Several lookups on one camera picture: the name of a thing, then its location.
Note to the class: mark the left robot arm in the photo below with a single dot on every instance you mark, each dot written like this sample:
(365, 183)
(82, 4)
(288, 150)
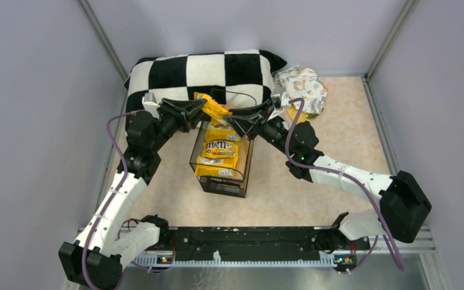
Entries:
(98, 255)

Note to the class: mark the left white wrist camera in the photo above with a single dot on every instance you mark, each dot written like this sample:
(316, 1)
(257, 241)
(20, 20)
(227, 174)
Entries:
(150, 104)

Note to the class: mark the black wire shelf wooden top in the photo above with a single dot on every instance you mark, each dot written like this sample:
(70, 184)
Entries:
(228, 186)

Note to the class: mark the yellow candy bag back side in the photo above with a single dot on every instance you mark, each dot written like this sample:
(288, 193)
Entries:
(221, 133)

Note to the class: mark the yellow candy bag on shelf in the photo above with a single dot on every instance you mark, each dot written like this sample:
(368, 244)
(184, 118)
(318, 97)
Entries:
(224, 167)

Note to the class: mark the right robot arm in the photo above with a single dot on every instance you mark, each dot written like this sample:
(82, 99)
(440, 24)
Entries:
(399, 206)

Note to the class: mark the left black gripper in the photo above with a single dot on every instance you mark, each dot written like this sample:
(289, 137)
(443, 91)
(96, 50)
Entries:
(176, 113)

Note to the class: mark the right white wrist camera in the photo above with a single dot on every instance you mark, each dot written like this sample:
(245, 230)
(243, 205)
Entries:
(280, 98)

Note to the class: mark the black white checkered pillow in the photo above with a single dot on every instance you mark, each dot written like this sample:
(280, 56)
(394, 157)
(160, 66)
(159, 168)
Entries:
(239, 79)

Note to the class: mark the yellow peanut M&M bag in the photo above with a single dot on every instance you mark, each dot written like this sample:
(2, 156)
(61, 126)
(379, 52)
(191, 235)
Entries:
(221, 149)

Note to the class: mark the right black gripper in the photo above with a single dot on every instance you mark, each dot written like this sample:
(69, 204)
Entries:
(257, 123)

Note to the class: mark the patterned white cloth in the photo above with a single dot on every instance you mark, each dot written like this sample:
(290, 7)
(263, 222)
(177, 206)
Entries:
(304, 83)

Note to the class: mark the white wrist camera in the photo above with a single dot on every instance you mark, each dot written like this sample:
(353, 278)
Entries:
(150, 104)
(280, 98)

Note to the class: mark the yellow candy bag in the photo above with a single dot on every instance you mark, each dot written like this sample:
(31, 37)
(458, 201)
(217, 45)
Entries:
(221, 133)
(224, 167)
(218, 122)
(212, 107)

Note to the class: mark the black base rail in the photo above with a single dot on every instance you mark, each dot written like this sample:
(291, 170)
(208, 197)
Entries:
(253, 247)

